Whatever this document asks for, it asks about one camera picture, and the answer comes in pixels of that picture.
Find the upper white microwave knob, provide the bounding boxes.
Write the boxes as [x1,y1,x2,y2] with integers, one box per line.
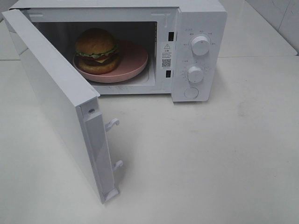
[190,34,211,56]

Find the white microwave door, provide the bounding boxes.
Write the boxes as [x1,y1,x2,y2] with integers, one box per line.
[3,9,123,203]

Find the white microwave knob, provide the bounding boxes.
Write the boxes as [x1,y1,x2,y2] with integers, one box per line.
[187,66,204,83]
[190,34,211,56]

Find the white warning label sticker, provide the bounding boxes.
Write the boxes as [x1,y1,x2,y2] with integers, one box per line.
[160,42,175,69]

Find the lower white microwave knob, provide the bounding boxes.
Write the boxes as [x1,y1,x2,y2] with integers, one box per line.
[187,66,204,83]

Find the round white door button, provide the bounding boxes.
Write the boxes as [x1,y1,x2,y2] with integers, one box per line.
[184,87,199,99]

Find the white microwave oven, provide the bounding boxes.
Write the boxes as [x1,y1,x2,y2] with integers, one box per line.
[8,0,227,102]

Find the burger with lettuce and cheese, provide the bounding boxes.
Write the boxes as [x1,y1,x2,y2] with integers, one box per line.
[75,28,120,75]

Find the pink round plate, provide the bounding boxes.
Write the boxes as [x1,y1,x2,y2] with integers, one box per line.
[72,40,149,84]

